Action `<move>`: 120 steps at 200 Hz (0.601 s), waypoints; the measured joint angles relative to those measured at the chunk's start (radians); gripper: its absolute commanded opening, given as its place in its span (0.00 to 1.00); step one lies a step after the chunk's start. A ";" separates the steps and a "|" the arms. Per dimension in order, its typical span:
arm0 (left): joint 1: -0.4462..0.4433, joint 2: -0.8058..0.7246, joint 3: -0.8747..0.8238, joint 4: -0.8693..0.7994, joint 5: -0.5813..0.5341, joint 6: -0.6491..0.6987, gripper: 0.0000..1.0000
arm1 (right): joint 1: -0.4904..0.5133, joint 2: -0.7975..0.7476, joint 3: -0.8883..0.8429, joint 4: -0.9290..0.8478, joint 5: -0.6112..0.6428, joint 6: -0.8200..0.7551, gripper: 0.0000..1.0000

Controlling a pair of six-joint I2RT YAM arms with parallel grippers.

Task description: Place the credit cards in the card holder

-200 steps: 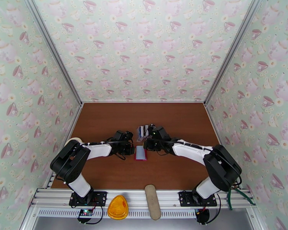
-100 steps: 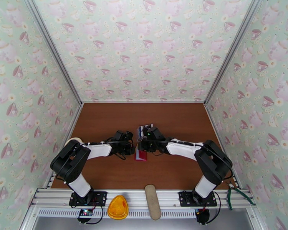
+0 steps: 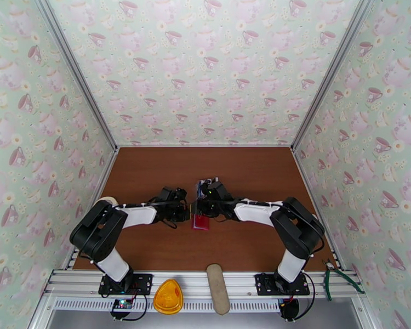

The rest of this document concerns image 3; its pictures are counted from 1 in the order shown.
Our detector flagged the red leather card holder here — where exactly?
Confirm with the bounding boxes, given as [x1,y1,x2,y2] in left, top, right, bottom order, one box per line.
[191,214,210,232]

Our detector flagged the clear acrylic card organizer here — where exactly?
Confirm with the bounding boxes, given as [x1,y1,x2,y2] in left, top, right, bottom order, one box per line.
[196,177,221,199]

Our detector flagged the beige masking tape roll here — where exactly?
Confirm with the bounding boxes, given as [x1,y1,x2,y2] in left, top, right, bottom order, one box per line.
[92,196,119,211]

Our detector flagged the beige oblong pad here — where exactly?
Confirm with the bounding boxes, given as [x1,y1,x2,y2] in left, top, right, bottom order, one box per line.
[206,263,231,316]

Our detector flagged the orange plastic rounded triangle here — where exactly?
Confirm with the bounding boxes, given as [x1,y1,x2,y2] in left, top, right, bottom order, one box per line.
[153,279,184,316]

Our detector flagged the small circuit board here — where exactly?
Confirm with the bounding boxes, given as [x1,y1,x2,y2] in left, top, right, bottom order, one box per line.
[111,298,134,311]

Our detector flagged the black round device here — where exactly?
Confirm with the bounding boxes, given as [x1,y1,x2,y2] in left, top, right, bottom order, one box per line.
[279,298,300,320]

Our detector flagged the aluminium frame rail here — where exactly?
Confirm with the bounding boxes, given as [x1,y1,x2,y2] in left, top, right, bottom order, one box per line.
[42,269,367,299]

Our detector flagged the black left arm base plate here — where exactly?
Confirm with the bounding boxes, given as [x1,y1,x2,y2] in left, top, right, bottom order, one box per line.
[98,273,153,295]

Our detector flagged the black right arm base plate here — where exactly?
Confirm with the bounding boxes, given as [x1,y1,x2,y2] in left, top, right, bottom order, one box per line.
[254,273,311,296]

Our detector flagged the perforated metal cable tray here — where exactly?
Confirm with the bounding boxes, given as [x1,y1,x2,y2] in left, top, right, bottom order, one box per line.
[51,297,285,314]

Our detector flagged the black cable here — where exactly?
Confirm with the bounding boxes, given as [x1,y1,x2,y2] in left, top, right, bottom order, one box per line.
[109,293,149,322]
[302,275,317,319]

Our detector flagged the green handled pliers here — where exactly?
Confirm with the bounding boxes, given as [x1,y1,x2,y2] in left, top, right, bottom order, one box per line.
[323,258,366,302]

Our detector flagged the aluminium frame post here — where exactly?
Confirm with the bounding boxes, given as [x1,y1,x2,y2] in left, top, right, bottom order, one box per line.
[32,0,119,151]
[290,0,378,151]

